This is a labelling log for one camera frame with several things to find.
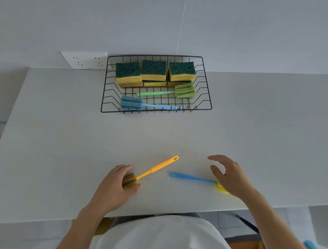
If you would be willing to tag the person's left hand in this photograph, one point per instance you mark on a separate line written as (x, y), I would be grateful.
(110, 191)

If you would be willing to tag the person's right hand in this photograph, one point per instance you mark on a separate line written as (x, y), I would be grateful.
(235, 179)

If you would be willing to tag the person's right thumb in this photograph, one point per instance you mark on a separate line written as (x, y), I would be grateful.
(216, 171)

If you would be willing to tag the person's left thumb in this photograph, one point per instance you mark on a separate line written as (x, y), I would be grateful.
(135, 189)

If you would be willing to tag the person's right forearm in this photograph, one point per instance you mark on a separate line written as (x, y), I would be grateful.
(271, 220)

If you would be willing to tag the person's left forearm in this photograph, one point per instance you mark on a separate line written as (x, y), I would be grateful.
(82, 225)

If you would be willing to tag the mustard yellow cushion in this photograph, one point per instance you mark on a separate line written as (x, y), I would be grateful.
(103, 226)

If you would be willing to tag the person's white shirt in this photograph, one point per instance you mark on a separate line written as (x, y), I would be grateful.
(164, 233)

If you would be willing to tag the black metal rod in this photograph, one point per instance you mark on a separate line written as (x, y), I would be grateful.
(247, 223)

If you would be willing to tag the orange and dark mat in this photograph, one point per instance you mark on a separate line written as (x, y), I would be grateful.
(243, 242)

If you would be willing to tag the green sponge brush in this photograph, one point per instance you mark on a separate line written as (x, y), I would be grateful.
(184, 91)

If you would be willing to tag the light blue plastic item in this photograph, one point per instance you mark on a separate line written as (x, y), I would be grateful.
(310, 245)

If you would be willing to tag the stack of green yellow sponges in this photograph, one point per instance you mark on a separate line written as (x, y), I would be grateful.
(153, 69)

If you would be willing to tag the white wall socket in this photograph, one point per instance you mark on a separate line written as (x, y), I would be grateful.
(84, 60)

